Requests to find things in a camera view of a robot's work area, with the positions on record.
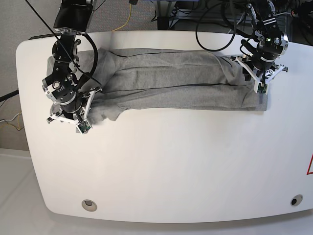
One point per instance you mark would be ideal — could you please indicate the red triangle sticker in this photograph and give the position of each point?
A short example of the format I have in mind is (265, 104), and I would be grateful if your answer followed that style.
(310, 168)

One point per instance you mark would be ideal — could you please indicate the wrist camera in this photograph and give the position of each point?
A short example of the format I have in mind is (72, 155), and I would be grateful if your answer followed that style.
(260, 87)
(83, 127)

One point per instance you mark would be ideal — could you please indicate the black table mount hole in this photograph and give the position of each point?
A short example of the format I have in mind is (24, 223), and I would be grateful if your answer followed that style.
(296, 200)

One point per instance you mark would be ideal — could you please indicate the black bar behind table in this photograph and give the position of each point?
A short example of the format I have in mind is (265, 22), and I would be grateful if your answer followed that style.
(40, 36)

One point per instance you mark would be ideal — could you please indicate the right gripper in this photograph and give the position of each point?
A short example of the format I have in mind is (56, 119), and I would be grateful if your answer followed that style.
(76, 110)

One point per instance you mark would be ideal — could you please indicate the grey table grommet hole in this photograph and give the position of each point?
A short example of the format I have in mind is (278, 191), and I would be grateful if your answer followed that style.
(89, 205)

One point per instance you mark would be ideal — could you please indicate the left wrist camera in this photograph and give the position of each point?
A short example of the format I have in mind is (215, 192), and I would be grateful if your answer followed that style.
(260, 87)

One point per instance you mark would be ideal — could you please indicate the black table leg post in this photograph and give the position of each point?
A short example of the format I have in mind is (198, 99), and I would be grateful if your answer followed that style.
(163, 22)

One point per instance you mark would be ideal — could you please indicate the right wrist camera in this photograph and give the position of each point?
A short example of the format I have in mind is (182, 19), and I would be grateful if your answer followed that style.
(83, 127)

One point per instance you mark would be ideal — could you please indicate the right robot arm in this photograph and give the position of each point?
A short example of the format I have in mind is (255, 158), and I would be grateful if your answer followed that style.
(68, 86)

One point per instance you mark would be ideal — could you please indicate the grey T-shirt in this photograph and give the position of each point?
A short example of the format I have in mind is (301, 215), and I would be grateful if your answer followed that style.
(143, 78)

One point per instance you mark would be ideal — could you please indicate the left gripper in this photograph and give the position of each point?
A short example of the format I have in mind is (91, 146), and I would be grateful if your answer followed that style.
(261, 71)

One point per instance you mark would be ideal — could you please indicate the aluminium frame rail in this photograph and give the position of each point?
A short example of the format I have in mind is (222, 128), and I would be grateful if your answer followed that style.
(193, 17)

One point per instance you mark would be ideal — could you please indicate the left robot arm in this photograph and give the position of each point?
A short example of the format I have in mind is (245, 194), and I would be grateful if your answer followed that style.
(261, 47)

